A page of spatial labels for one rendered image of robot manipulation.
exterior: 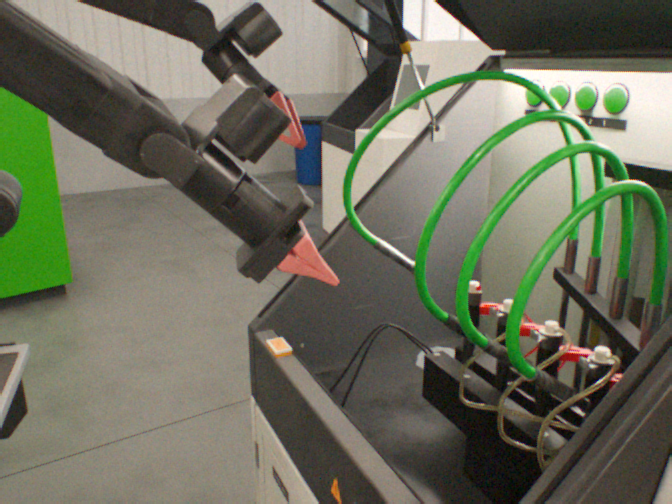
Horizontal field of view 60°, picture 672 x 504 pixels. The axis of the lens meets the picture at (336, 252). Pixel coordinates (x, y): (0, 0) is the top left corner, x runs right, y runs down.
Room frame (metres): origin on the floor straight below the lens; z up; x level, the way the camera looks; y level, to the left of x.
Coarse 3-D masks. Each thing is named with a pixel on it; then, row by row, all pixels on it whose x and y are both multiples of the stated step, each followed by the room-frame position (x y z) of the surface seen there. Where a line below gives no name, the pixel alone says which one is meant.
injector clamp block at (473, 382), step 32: (448, 384) 0.80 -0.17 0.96; (480, 384) 0.76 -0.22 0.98; (448, 416) 0.79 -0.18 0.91; (480, 416) 0.72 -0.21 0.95; (512, 416) 0.68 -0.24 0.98; (480, 448) 0.72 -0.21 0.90; (512, 448) 0.66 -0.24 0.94; (544, 448) 0.62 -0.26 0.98; (480, 480) 0.71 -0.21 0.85; (512, 480) 0.66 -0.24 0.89
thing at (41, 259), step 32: (0, 96) 3.34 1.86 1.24; (0, 128) 3.32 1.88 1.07; (32, 128) 3.43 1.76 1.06; (0, 160) 3.31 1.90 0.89; (32, 160) 3.41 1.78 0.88; (32, 192) 3.39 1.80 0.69; (32, 224) 3.38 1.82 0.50; (0, 256) 3.25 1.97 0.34; (32, 256) 3.36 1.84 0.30; (64, 256) 3.47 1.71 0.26; (0, 288) 3.23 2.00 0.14; (32, 288) 3.34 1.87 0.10; (64, 288) 3.49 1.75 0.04
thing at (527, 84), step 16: (448, 80) 0.90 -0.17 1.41; (464, 80) 0.90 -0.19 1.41; (480, 80) 0.91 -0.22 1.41; (496, 80) 0.91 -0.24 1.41; (512, 80) 0.91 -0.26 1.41; (528, 80) 0.91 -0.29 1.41; (416, 96) 0.90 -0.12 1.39; (544, 96) 0.91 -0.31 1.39; (400, 112) 0.90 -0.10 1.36; (560, 128) 0.92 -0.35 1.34; (368, 144) 0.89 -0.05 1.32; (352, 160) 0.89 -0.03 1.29; (576, 160) 0.91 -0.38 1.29; (352, 176) 0.89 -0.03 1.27; (576, 176) 0.91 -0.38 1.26; (576, 192) 0.91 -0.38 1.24; (352, 208) 0.89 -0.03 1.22; (352, 224) 0.89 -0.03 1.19; (368, 240) 0.89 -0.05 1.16; (576, 240) 0.91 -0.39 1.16
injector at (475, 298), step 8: (472, 296) 0.82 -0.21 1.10; (480, 296) 0.82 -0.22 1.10; (472, 304) 0.82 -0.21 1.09; (480, 304) 0.83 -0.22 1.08; (472, 312) 0.82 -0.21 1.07; (472, 320) 0.82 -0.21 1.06; (464, 344) 0.83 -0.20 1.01; (472, 344) 0.83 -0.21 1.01; (464, 352) 0.83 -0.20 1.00; (472, 352) 0.83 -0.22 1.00; (464, 360) 0.83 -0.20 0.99; (472, 368) 0.83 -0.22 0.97
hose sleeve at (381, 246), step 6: (378, 240) 0.90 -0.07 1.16; (378, 246) 0.89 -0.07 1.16; (384, 246) 0.89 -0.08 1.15; (390, 246) 0.90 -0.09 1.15; (384, 252) 0.89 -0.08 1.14; (390, 252) 0.89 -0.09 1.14; (396, 252) 0.90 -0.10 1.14; (390, 258) 0.90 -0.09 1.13; (396, 258) 0.89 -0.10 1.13; (402, 258) 0.90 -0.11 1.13; (408, 258) 0.90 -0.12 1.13; (402, 264) 0.90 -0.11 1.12; (408, 264) 0.90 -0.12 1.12; (408, 270) 0.90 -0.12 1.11
